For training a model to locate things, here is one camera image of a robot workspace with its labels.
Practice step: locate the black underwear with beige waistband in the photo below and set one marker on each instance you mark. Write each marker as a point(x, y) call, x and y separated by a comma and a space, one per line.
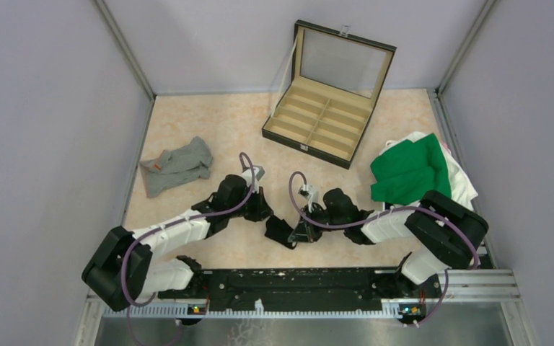
point(279, 231)

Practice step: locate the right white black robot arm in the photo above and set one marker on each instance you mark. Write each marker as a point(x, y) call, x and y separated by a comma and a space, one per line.
point(449, 233)

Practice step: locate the white cloth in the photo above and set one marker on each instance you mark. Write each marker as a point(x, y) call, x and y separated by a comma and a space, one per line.
point(463, 191)

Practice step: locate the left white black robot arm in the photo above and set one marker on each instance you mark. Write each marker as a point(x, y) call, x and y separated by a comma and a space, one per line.
point(128, 264)

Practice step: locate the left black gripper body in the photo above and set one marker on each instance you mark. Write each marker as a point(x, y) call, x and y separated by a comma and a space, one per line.
point(251, 210)

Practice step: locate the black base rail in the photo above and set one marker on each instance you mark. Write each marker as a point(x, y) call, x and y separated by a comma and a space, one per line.
point(303, 289)

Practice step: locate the black leather compartment box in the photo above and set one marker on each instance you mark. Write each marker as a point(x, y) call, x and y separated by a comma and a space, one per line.
point(328, 92)

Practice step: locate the grey striped underwear orange trim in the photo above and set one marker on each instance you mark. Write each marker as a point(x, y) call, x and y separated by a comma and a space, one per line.
point(173, 168)

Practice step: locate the green cloth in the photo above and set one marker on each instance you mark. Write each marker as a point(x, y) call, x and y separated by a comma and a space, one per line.
point(407, 170)

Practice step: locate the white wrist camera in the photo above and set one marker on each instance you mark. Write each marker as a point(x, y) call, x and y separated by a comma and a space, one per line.
point(253, 176)
point(311, 194)

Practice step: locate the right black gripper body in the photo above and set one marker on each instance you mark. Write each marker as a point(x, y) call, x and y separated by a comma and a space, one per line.
point(324, 217)

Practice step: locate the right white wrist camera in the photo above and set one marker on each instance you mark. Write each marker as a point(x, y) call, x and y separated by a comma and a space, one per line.
point(311, 194)

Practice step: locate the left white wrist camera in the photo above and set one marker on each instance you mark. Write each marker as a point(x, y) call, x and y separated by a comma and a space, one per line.
point(253, 176)

